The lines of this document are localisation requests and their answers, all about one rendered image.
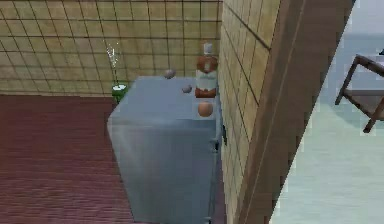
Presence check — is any brown wooden chair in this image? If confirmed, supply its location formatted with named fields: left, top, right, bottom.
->
left=334, top=54, right=384, bottom=134

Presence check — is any wide amber liquor bottle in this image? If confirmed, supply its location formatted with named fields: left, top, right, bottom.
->
left=194, top=42, right=219, bottom=99

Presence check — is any grey metal fridge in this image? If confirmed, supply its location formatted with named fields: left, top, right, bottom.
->
left=106, top=75, right=224, bottom=224

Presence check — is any green pot house plant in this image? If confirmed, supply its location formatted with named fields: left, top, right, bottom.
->
left=105, top=41, right=129, bottom=104

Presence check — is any orange round fruit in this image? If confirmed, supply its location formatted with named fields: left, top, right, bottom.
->
left=197, top=101, right=214, bottom=118

